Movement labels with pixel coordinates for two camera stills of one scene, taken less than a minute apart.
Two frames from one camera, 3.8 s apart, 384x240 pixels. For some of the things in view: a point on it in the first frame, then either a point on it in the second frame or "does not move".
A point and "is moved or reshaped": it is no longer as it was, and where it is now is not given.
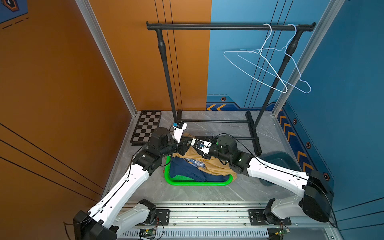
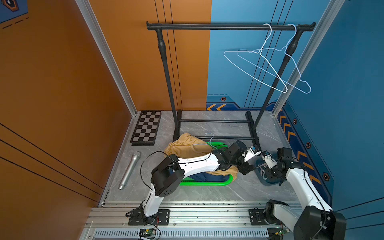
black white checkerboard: x=148 y=120 does not move
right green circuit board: x=281 y=232 does not move
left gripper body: x=181 y=147 to x=245 y=167
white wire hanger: x=264 y=57 does not move
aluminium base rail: x=222 y=221 does not move
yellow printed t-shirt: x=213 y=164 is moved or reshaped
